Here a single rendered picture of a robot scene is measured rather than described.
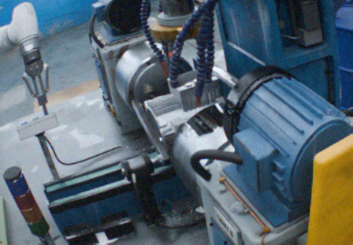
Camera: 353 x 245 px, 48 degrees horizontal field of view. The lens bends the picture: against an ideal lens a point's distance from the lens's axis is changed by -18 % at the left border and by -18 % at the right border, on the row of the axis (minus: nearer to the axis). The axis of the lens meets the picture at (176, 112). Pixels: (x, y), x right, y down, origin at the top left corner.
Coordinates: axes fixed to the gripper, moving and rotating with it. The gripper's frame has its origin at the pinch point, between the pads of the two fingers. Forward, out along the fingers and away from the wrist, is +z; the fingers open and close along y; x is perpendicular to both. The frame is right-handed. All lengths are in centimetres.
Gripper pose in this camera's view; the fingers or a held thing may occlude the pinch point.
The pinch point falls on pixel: (43, 105)
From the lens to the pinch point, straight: 161.2
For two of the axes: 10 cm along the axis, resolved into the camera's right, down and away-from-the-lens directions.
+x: -2.4, 0.3, 9.7
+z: 3.2, 9.5, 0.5
